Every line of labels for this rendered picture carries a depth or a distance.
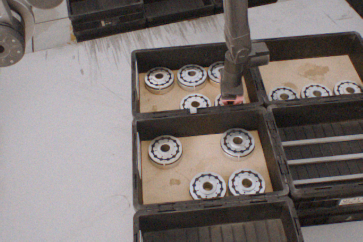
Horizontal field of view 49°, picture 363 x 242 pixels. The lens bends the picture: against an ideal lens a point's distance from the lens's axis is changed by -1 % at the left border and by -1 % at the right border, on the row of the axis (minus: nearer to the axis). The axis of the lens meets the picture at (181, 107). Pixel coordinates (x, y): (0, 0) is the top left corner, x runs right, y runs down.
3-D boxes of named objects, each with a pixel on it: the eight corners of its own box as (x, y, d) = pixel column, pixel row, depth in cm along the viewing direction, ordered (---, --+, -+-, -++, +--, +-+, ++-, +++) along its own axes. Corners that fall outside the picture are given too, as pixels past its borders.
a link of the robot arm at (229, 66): (222, 47, 116) (229, 60, 112) (245, 43, 117) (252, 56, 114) (220, 65, 121) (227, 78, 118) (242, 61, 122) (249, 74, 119)
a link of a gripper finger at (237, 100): (238, 98, 132) (241, 78, 125) (240, 115, 127) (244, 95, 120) (218, 98, 132) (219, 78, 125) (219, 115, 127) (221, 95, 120)
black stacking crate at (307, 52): (261, 128, 130) (265, 105, 121) (244, 65, 149) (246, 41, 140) (380, 117, 131) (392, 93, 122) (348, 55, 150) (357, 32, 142)
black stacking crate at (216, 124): (139, 229, 109) (133, 211, 101) (136, 141, 129) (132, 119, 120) (282, 215, 111) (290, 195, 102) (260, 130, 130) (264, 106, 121)
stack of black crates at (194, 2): (151, 63, 248) (146, 18, 222) (142, 33, 267) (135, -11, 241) (214, 50, 254) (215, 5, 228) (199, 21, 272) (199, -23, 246)
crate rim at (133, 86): (132, 122, 121) (131, 117, 120) (131, 55, 141) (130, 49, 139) (264, 110, 123) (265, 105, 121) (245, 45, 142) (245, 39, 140)
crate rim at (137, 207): (134, 215, 102) (132, 210, 100) (132, 122, 121) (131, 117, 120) (289, 199, 103) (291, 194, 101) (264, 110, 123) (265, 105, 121)
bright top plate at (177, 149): (147, 164, 118) (147, 162, 117) (150, 136, 124) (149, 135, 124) (181, 164, 117) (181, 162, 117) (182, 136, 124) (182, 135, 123)
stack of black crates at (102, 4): (87, 78, 242) (68, 17, 207) (81, 46, 261) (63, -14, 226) (151, 64, 247) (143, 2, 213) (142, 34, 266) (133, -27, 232)
